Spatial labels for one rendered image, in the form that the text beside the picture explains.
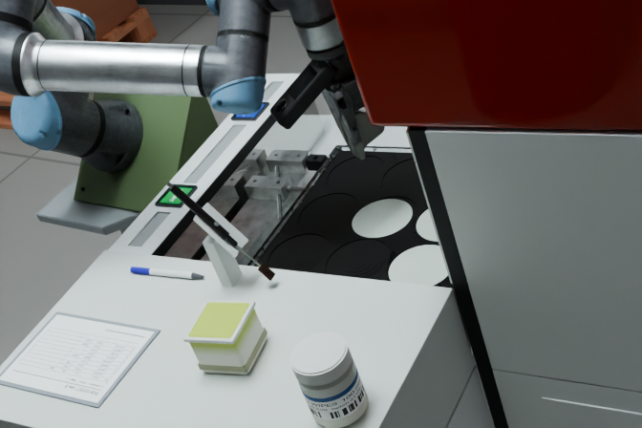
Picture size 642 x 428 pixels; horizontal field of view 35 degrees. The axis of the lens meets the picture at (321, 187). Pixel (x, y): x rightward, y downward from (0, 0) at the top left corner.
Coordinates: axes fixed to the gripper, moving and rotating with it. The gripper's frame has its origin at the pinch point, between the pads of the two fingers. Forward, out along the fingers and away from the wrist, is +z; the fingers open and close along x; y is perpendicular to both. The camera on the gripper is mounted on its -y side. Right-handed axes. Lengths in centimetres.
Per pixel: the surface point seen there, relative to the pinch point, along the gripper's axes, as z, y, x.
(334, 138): 20.0, 5.0, 38.8
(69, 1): 68, -33, 317
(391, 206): 11.1, 2.1, -1.8
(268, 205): 12.9, -14.4, 17.2
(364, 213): 10.9, -2.2, -0.3
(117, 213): 19, -40, 48
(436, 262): 10.8, 1.7, -19.2
